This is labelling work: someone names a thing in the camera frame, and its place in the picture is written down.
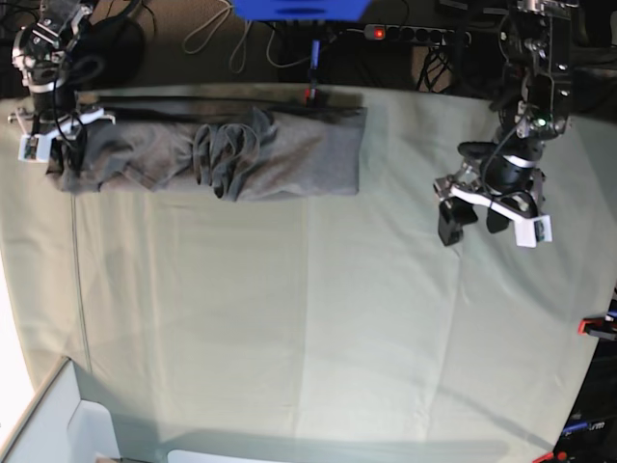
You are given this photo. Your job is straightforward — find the black power strip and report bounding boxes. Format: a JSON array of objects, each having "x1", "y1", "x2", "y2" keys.
[{"x1": 362, "y1": 24, "x2": 456, "y2": 46}]

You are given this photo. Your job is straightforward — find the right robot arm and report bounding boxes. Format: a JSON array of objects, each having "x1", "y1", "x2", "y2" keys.
[{"x1": 8, "y1": 1, "x2": 116, "y2": 173}]

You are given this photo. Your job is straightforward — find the blue plastic object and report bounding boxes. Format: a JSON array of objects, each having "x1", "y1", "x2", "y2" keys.
[{"x1": 232, "y1": 0, "x2": 370, "y2": 22}]

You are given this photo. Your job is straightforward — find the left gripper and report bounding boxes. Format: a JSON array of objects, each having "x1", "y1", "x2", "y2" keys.
[{"x1": 433, "y1": 163, "x2": 553, "y2": 248}]

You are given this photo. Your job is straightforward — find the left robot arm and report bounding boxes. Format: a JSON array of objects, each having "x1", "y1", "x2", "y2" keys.
[{"x1": 433, "y1": 1, "x2": 579, "y2": 248}]

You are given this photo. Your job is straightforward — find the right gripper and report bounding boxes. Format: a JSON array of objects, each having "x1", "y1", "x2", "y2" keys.
[{"x1": 8, "y1": 106, "x2": 116, "y2": 172}]

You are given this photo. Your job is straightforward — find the red black clamp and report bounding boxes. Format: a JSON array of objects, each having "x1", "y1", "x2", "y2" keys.
[
  {"x1": 305, "y1": 40, "x2": 320, "y2": 106},
  {"x1": 577, "y1": 311, "x2": 617, "y2": 341}
]

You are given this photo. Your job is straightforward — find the grey t-shirt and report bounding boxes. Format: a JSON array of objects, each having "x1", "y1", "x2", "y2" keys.
[{"x1": 45, "y1": 103, "x2": 367, "y2": 202}]

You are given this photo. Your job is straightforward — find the green table cloth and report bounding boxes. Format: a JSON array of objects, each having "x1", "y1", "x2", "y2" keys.
[{"x1": 1, "y1": 90, "x2": 616, "y2": 462}]

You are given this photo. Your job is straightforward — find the red black clamp right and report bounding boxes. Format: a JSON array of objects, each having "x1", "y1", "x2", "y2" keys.
[{"x1": 577, "y1": 311, "x2": 617, "y2": 341}]

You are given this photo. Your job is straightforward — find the white bin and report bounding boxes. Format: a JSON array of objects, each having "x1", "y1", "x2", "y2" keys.
[{"x1": 1, "y1": 357, "x2": 121, "y2": 463}]

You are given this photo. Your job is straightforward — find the red clamp bottom right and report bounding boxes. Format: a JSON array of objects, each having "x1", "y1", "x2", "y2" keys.
[{"x1": 532, "y1": 450, "x2": 569, "y2": 463}]

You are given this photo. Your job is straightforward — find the red black clamp middle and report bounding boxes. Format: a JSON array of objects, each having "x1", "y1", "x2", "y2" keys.
[{"x1": 305, "y1": 40, "x2": 320, "y2": 106}]

